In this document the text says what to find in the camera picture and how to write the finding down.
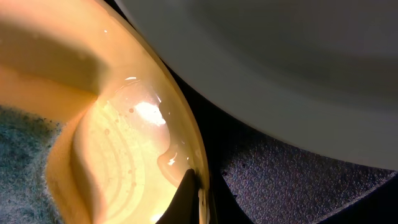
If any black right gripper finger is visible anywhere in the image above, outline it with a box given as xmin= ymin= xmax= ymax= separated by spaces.
xmin=156 ymin=169 xmax=199 ymax=224

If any yellow plate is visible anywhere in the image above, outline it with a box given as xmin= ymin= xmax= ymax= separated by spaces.
xmin=1 ymin=0 xmax=210 ymax=223

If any green yellow sponge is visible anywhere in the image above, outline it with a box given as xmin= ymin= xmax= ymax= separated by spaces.
xmin=1 ymin=105 xmax=64 ymax=224

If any black round tray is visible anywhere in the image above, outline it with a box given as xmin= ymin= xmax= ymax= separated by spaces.
xmin=102 ymin=0 xmax=398 ymax=224

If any mint green plate right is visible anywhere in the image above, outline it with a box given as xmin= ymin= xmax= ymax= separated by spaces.
xmin=118 ymin=0 xmax=397 ymax=170

